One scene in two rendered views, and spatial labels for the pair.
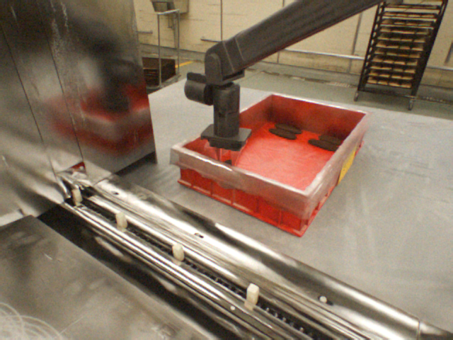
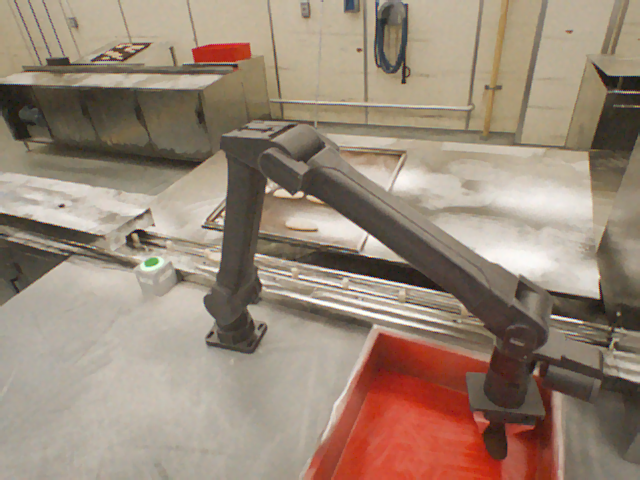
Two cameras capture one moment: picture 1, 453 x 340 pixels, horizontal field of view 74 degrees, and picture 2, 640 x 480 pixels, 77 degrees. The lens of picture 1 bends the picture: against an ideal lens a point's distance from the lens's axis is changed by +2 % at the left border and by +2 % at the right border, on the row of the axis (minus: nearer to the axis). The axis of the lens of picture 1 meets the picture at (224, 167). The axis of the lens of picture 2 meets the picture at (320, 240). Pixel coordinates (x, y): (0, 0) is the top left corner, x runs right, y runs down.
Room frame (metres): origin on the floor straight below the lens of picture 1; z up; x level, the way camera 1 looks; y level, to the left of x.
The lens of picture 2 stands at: (0.95, -0.30, 1.49)
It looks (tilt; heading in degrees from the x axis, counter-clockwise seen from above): 33 degrees down; 173
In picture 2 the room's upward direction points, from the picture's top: 5 degrees counter-clockwise
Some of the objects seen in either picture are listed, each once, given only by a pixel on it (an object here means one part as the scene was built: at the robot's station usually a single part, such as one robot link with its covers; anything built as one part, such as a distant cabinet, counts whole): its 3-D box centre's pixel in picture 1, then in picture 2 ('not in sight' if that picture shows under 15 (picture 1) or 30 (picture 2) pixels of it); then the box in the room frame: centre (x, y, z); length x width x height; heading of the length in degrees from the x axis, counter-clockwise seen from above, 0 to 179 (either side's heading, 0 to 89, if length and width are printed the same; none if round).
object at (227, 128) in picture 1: (226, 124); (505, 384); (0.61, 0.00, 0.97); 0.10 x 0.07 x 0.07; 70
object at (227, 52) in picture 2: not in sight; (222, 52); (-3.76, -0.58, 0.94); 0.51 x 0.36 x 0.13; 60
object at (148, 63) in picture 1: (148, 54); not in sight; (3.73, 0.91, 0.46); 0.66 x 0.60 x 0.93; 73
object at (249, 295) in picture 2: not in sight; (236, 297); (0.27, -0.41, 0.94); 0.09 x 0.05 x 0.10; 51
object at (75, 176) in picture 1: (73, 180); (618, 328); (0.50, 0.30, 0.90); 0.06 x 0.01 x 0.06; 146
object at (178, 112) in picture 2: not in sight; (135, 100); (-3.98, -1.63, 0.51); 3.00 x 1.26 x 1.03; 56
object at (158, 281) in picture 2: not in sight; (159, 279); (0.02, -0.63, 0.84); 0.08 x 0.08 x 0.11; 56
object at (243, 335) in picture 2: not in sight; (233, 322); (0.26, -0.43, 0.86); 0.12 x 0.09 x 0.08; 62
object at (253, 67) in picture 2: not in sight; (231, 101); (-3.76, -0.58, 0.44); 0.70 x 0.55 x 0.87; 56
